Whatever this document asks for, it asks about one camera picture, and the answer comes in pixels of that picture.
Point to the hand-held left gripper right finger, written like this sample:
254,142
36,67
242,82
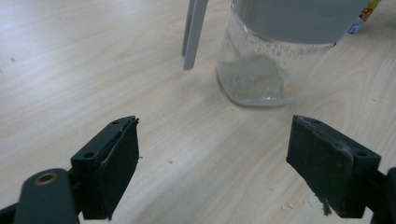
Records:
323,161

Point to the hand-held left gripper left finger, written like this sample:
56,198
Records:
118,168

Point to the clear pitcher with grey lid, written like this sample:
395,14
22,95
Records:
289,21

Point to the yellow seasoning packet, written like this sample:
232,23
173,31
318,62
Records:
366,12

